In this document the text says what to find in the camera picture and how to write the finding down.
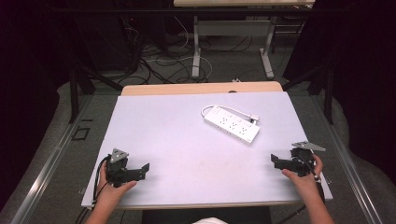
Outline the white power strip cable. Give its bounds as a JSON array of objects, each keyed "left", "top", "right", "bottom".
[{"left": 200, "top": 104, "right": 254, "bottom": 120}]

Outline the white table cover board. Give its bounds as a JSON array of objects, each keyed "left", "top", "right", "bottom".
[{"left": 80, "top": 91, "right": 334, "bottom": 210}]

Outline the person's left hand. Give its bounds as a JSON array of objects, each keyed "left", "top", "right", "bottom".
[{"left": 96, "top": 169, "right": 138, "bottom": 210}]

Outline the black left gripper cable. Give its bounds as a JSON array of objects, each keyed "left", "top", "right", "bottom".
[{"left": 92, "top": 154, "right": 112, "bottom": 207}]

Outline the black metal stand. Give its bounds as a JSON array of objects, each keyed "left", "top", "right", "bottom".
[
  {"left": 68, "top": 60, "right": 124, "bottom": 124},
  {"left": 281, "top": 63, "right": 334, "bottom": 126}
]

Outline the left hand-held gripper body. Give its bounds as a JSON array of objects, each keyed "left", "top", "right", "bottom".
[{"left": 105, "top": 147, "right": 138, "bottom": 189}]

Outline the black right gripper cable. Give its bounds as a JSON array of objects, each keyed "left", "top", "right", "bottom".
[{"left": 276, "top": 151, "right": 326, "bottom": 224}]

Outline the tangle of floor cables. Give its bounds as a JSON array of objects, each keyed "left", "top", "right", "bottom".
[{"left": 120, "top": 15, "right": 262, "bottom": 86}]

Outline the person's right hand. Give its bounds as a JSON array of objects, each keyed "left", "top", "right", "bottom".
[{"left": 281, "top": 153, "right": 325, "bottom": 200}]

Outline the white desk with metal legs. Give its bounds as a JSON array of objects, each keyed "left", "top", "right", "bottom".
[{"left": 173, "top": 0, "right": 316, "bottom": 80}]

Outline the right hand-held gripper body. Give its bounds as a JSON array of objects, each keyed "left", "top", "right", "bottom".
[{"left": 288, "top": 140, "right": 327, "bottom": 178}]

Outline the white power strip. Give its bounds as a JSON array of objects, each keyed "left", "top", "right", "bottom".
[{"left": 203, "top": 105, "right": 262, "bottom": 146}]

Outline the person's white clothing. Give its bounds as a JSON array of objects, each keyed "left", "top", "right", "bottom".
[{"left": 191, "top": 217, "right": 229, "bottom": 224}]

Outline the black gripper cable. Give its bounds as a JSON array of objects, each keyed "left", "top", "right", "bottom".
[
  {"left": 276, "top": 151, "right": 326, "bottom": 224},
  {"left": 92, "top": 154, "right": 112, "bottom": 207}
]

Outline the aluminium floor rail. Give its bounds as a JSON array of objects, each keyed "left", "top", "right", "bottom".
[
  {"left": 10, "top": 94, "right": 94, "bottom": 224},
  {"left": 311, "top": 94, "right": 385, "bottom": 224}
]

